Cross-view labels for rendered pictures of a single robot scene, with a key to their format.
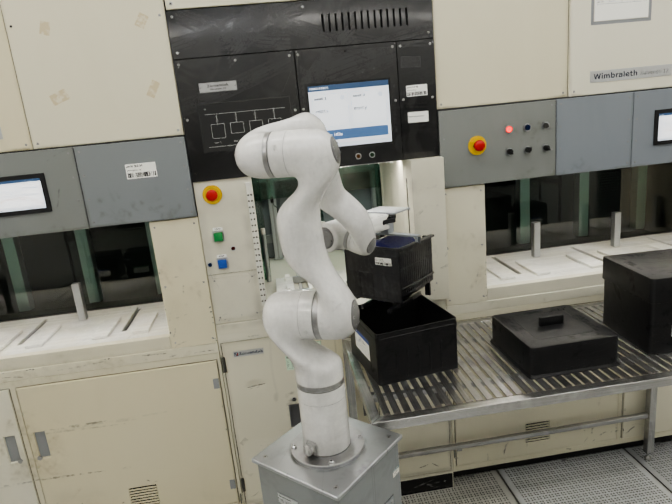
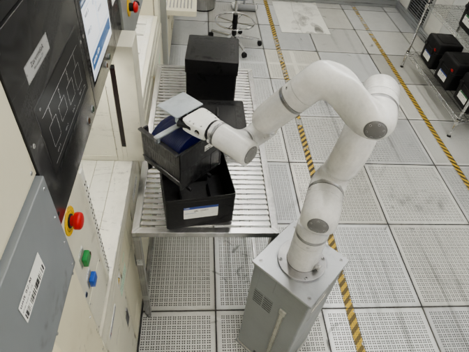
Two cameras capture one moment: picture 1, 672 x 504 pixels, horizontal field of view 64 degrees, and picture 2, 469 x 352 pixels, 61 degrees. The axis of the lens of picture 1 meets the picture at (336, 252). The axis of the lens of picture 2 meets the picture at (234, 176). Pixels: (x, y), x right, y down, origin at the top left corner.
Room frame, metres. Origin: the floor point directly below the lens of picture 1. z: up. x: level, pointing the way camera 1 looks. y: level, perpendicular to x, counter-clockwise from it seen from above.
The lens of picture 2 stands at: (1.55, 0.94, 2.07)
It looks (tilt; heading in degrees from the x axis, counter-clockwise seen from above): 45 degrees down; 268
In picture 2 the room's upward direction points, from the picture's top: 7 degrees clockwise
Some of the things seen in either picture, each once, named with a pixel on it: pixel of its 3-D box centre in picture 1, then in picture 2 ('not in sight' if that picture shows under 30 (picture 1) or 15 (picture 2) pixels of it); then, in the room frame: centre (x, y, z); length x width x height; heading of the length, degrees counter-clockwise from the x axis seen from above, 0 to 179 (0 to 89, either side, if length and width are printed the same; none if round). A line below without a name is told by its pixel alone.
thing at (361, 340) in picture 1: (401, 336); (195, 186); (1.67, -0.19, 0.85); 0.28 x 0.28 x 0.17; 16
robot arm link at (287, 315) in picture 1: (302, 336); (317, 218); (1.23, 0.10, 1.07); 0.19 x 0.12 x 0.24; 74
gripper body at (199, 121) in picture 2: (367, 223); (203, 123); (1.64, -0.11, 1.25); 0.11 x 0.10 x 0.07; 141
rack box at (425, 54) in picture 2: not in sight; (440, 51); (-0.48, -2.81, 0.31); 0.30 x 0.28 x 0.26; 94
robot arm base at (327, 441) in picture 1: (324, 414); (306, 246); (1.22, 0.07, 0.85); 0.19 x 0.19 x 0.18
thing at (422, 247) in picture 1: (388, 256); (182, 140); (1.72, -0.17, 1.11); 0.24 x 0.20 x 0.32; 51
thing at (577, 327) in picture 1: (550, 334); (217, 121); (1.62, -0.67, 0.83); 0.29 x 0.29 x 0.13; 7
